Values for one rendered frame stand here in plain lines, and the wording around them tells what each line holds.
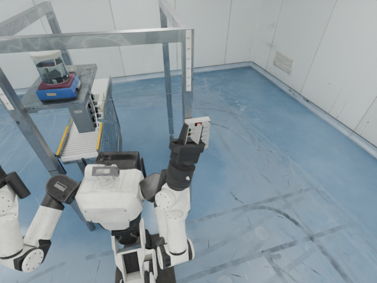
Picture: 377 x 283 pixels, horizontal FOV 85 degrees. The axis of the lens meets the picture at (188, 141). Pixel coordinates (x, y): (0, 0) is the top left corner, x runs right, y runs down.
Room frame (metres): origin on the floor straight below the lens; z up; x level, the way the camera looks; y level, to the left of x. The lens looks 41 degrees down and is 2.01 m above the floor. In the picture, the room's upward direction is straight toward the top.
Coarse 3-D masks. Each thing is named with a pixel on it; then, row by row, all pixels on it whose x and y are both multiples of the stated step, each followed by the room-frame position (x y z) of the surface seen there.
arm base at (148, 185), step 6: (156, 174) 0.58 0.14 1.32; (144, 180) 0.56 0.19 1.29; (150, 180) 0.56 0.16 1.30; (156, 180) 0.55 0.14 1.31; (144, 186) 0.54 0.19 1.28; (150, 186) 0.53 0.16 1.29; (156, 186) 0.53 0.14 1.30; (144, 192) 0.52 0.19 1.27; (150, 192) 0.51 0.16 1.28; (150, 198) 0.49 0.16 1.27
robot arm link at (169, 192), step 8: (160, 176) 0.46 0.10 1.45; (160, 184) 0.44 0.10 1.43; (168, 184) 0.41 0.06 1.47; (176, 184) 0.40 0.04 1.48; (184, 184) 0.40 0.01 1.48; (160, 192) 0.39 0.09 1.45; (168, 192) 0.39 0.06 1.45; (176, 192) 0.40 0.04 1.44; (184, 192) 0.41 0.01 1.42; (160, 200) 0.38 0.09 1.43; (168, 200) 0.37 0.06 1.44; (176, 200) 0.38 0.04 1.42; (160, 208) 0.36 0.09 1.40; (168, 208) 0.35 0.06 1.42
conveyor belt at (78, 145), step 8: (72, 128) 1.40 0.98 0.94; (96, 128) 1.40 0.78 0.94; (72, 136) 1.29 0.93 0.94; (80, 136) 1.29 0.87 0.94; (88, 136) 1.29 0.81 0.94; (96, 136) 1.29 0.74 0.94; (72, 144) 1.19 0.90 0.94; (80, 144) 1.19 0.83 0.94; (88, 144) 1.19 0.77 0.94; (96, 144) 1.19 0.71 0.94; (64, 152) 1.10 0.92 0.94; (72, 152) 1.10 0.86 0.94; (80, 152) 1.10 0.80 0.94; (88, 152) 1.10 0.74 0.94; (96, 152) 1.11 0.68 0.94; (64, 160) 1.04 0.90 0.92; (72, 160) 1.05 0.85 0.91
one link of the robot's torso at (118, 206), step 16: (96, 160) 0.69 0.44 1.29; (112, 160) 0.69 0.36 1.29; (128, 160) 0.69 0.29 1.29; (128, 176) 0.59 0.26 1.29; (144, 176) 0.66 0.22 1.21; (80, 192) 0.51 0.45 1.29; (96, 192) 0.51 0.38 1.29; (112, 192) 0.51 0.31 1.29; (128, 192) 0.51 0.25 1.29; (80, 208) 0.47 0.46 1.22; (96, 208) 0.46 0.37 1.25; (112, 208) 0.46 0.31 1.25; (128, 208) 0.46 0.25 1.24; (112, 224) 0.47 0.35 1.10; (128, 224) 0.48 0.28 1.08
